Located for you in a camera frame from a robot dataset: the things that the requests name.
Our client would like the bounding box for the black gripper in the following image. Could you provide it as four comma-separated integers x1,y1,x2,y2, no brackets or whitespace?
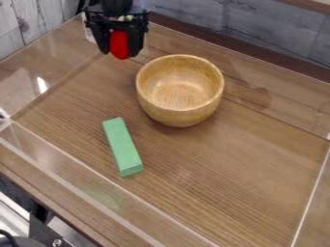
83,4,150,57

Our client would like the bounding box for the red plush fruit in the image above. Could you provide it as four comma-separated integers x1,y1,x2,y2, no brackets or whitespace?
109,26,129,60

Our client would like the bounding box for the wooden bowl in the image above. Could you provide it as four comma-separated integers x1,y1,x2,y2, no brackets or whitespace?
135,54,224,127

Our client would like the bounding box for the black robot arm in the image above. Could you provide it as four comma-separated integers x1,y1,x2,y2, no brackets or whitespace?
83,0,150,60

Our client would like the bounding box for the green rectangular block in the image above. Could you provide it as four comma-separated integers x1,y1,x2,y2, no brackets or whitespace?
103,118,144,177

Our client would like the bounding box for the clear acrylic corner bracket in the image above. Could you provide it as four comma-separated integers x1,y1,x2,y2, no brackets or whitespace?
81,13,96,44

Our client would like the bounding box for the clear acrylic tray wall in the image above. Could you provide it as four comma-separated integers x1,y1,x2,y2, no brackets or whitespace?
0,18,330,247

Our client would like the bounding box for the black table clamp mount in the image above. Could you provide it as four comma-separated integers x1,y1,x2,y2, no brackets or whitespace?
0,216,75,247

